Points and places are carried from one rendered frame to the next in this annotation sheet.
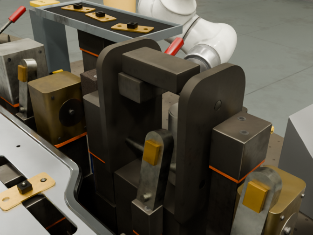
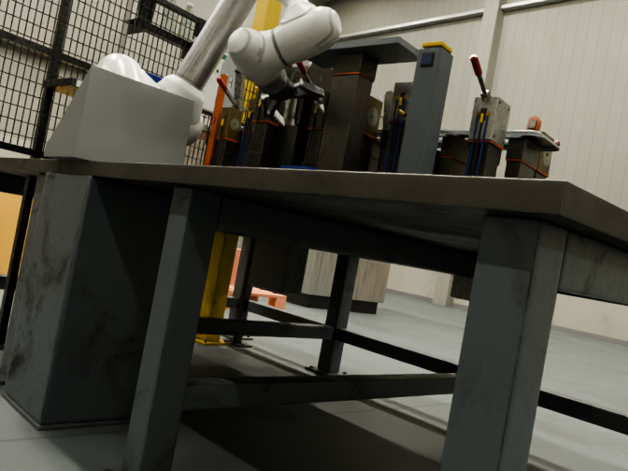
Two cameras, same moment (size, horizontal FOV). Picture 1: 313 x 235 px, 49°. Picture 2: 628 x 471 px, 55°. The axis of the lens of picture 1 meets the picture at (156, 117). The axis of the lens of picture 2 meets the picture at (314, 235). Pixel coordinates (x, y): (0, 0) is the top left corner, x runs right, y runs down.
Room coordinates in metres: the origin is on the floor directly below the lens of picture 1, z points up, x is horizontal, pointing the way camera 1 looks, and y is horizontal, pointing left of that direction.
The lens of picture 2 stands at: (2.52, -0.05, 0.57)
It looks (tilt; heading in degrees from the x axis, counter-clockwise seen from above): 1 degrees up; 175
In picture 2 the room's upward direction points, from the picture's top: 10 degrees clockwise
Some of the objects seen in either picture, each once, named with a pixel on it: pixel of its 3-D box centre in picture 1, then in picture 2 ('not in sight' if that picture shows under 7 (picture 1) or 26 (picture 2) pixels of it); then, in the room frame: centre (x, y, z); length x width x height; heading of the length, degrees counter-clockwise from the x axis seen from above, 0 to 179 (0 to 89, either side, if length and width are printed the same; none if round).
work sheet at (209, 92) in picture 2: not in sight; (206, 77); (-0.39, -0.45, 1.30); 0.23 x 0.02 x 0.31; 135
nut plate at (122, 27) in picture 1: (132, 25); not in sight; (0.70, 0.05, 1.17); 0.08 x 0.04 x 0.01; 67
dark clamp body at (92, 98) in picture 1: (123, 174); (316, 152); (0.57, 0.07, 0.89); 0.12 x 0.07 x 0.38; 135
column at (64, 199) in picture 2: not in sight; (94, 295); (0.72, -0.49, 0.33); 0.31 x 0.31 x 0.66; 39
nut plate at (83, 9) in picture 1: (78, 7); not in sight; (0.88, 0.19, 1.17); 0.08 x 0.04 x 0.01; 61
